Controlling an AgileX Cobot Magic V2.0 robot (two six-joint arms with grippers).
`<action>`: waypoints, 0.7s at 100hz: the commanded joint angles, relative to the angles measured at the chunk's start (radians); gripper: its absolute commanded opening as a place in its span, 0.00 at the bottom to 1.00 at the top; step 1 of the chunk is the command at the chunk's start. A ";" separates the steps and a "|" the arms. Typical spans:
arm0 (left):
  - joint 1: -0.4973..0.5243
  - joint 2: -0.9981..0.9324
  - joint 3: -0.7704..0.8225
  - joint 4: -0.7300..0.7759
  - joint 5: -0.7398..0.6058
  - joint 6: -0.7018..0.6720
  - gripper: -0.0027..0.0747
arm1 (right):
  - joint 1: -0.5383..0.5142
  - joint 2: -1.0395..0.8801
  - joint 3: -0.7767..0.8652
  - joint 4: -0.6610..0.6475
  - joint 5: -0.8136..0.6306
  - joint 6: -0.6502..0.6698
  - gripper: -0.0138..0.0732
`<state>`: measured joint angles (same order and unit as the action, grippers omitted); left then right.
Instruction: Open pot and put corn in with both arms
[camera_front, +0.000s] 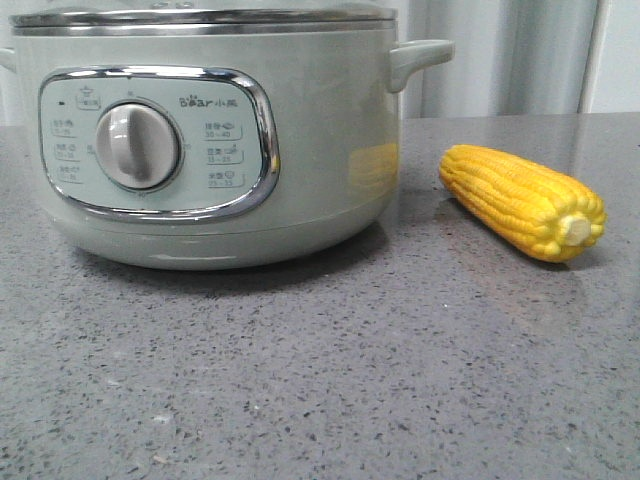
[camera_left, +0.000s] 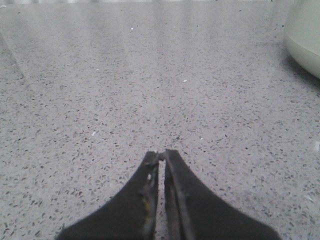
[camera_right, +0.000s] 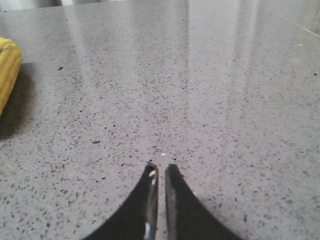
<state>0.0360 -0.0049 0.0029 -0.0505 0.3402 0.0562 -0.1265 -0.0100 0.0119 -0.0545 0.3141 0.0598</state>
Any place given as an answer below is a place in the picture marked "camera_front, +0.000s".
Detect yellow corn cob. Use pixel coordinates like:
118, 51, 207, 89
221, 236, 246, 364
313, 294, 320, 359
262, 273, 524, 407
439, 144, 607, 263

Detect pale green electric cooking pot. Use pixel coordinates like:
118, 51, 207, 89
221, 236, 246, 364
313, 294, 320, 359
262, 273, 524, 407
1, 27, 454, 270

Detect glass pot lid steel rim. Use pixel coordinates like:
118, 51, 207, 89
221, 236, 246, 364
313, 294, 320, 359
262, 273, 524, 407
9, 1, 397, 37

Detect white pleated curtain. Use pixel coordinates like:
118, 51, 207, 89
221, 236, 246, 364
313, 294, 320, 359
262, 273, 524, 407
0, 0, 640, 127

